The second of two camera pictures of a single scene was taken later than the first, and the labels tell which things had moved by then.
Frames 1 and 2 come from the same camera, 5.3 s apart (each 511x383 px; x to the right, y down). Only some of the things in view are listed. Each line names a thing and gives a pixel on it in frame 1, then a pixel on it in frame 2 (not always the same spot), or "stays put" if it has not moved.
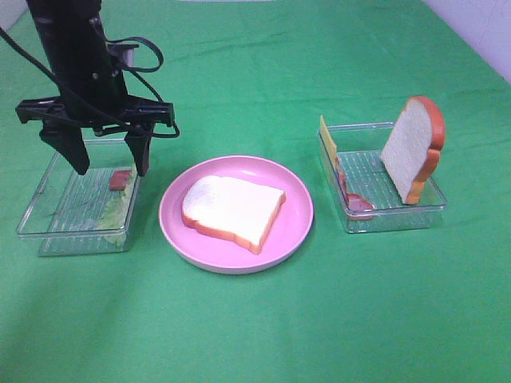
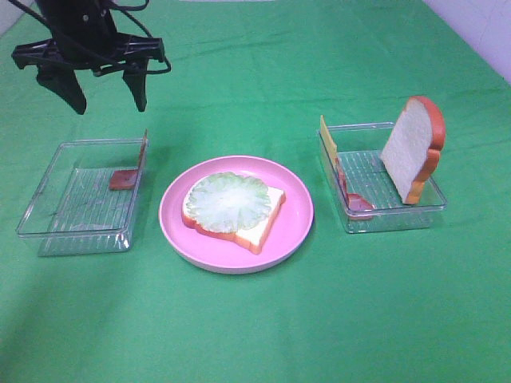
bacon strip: [118, 179] stays put
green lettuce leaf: [112, 224] to [228, 202]
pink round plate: [218, 253] stays put
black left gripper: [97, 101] to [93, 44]
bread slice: [411, 152] stays put
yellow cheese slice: [329, 141] stays put
